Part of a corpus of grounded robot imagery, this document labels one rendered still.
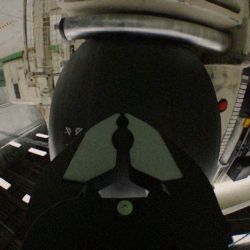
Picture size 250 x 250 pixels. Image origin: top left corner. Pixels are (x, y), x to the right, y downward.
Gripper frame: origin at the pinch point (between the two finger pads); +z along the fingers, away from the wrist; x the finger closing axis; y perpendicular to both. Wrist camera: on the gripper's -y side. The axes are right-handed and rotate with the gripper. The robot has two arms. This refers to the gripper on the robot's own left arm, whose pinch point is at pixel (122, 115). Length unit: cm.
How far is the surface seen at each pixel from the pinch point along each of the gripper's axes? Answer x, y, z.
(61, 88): -8.6, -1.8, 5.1
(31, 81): -330, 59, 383
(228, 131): 40.9, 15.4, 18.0
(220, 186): 70, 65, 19
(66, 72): -8.2, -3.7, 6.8
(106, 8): -3.0, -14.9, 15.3
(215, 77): 26.4, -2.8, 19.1
